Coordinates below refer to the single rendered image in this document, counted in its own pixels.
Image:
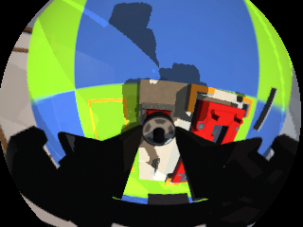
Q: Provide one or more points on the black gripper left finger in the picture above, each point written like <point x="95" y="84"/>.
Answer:
<point x="113" y="157"/>

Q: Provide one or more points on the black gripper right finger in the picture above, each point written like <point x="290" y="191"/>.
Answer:
<point x="205" y="162"/>

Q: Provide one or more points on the yellow rectangular outline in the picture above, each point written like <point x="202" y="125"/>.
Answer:
<point x="123" y="100"/>

